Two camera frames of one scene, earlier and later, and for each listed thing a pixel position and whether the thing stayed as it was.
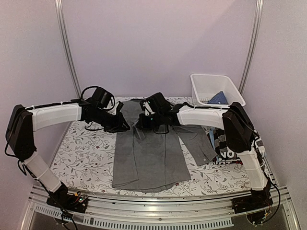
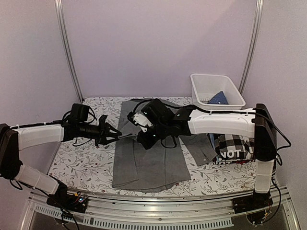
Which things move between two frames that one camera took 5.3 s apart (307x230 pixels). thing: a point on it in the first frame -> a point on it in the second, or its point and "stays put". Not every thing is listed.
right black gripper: x=142 y=124 -> x=147 y=143
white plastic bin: x=215 y=90 stays put
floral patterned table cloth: x=83 y=163 stays put
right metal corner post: x=254 y=44 stays put
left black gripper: x=119 y=126 -> x=104 y=132
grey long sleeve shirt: x=151 y=160 stays put
